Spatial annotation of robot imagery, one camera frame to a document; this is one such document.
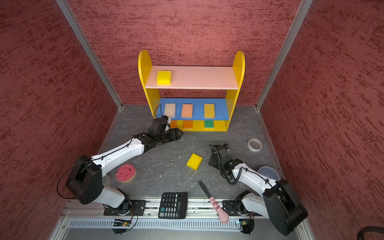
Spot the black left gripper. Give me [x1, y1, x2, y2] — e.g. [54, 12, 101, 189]
[156, 127, 184, 144]

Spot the yellow orange scrub sponge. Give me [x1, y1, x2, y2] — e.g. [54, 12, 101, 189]
[170, 120, 178, 129]

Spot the pale pink sponge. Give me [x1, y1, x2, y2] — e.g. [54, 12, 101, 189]
[164, 103, 176, 118]

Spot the green scrub sponge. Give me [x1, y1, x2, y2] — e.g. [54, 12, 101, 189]
[204, 120, 214, 129]

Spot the peach orange sponge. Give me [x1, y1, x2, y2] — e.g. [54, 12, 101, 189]
[182, 104, 194, 119]

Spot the pink round smiley sponge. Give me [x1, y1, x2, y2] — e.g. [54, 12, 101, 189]
[116, 164, 137, 183]

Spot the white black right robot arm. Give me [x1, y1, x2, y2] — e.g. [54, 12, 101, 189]
[209, 144, 308, 236]

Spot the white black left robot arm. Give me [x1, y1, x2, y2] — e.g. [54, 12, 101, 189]
[66, 128, 184, 215]

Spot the yellow shelf unit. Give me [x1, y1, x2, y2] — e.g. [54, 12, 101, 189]
[138, 50, 246, 132]

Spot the white tape roll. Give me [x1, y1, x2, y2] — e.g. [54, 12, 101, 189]
[247, 138, 263, 152]

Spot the grey blue mug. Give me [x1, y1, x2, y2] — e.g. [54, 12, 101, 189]
[258, 166, 281, 181]

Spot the black calculator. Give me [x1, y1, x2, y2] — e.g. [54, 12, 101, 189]
[158, 192, 188, 220]

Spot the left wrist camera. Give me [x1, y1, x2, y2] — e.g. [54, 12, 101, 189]
[148, 116, 171, 136]

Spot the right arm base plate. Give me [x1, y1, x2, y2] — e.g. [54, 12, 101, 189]
[222, 200, 261, 217]

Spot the pink handled black brush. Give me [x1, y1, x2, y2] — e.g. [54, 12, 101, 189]
[198, 181, 229, 224]

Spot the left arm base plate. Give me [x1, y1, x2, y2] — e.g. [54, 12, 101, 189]
[104, 200, 146, 217]

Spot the perforated cable duct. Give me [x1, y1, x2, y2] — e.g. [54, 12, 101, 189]
[68, 218, 240, 232]

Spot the black cable corner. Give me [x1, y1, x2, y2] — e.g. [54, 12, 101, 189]
[357, 226, 384, 240]

